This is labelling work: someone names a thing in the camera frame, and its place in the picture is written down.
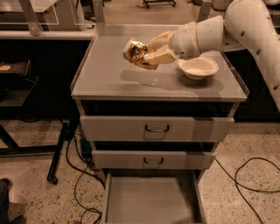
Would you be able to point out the white paper bowl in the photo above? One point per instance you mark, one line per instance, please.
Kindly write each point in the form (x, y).
(198, 68)

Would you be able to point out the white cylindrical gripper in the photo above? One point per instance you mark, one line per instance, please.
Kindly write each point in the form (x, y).
(184, 41)

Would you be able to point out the grey middle drawer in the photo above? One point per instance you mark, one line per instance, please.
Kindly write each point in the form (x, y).
(164, 160)

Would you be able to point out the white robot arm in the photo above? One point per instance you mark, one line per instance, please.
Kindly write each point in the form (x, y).
(246, 25)

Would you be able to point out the white horizontal rail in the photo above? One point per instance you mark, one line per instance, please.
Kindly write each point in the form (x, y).
(51, 35)

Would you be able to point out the dark shoe at left edge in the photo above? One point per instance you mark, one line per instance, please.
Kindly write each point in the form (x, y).
(4, 204)

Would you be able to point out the grey drawer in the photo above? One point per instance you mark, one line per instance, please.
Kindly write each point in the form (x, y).
(154, 199)
(155, 128)
(164, 160)

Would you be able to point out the crushed orange can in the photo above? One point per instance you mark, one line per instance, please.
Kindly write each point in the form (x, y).
(134, 52)

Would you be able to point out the grey top drawer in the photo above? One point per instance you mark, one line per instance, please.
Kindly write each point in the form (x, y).
(155, 128)

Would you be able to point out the grey bottom drawer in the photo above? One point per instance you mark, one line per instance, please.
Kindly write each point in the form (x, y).
(154, 199)

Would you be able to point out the clear acrylic guard panel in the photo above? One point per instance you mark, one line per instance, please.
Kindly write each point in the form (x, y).
(38, 16)

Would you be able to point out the black metal table frame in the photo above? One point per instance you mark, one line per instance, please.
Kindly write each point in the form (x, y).
(16, 87)

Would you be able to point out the grey drawer cabinet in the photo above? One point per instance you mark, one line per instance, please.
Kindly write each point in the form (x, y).
(108, 85)

